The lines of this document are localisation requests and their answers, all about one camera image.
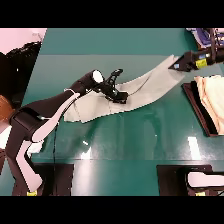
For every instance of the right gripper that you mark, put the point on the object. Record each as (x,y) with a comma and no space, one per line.
(191,61)

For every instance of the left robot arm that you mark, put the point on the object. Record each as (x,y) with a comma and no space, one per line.
(43,115)

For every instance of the dark brown tray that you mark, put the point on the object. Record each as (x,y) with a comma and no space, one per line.
(196,106)

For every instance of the beige T-shirt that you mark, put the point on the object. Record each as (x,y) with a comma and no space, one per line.
(146,86)

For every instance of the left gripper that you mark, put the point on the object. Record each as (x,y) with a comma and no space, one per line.
(115,95)

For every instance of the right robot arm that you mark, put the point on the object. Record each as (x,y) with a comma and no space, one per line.
(218,56)

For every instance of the purple garment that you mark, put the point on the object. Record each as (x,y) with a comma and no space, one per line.
(201,36)

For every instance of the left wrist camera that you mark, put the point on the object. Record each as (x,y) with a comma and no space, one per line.
(115,75)

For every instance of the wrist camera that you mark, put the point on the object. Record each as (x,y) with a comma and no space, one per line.
(115,75)
(213,38)

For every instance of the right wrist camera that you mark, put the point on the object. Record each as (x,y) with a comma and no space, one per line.
(213,38)

